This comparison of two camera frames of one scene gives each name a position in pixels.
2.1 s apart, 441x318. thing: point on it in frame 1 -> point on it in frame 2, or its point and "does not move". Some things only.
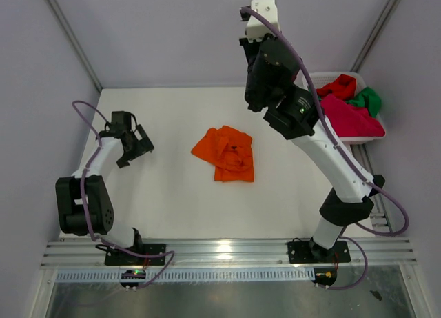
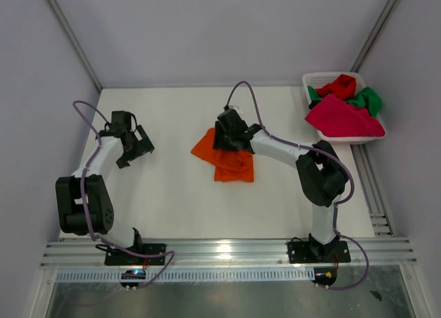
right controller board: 324,276 does not move
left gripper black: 138,145 does not move
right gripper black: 248,51 -> 224,143
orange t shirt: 231,152 does not move
